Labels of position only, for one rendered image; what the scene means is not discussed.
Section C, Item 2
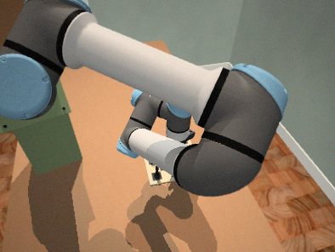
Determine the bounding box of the black chess piece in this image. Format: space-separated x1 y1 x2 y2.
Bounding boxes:
154 166 160 178

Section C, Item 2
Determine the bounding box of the chessboard with pieces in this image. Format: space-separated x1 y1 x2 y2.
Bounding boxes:
145 140 191 186

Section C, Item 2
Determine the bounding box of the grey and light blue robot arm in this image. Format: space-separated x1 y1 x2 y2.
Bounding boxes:
0 0 288 197

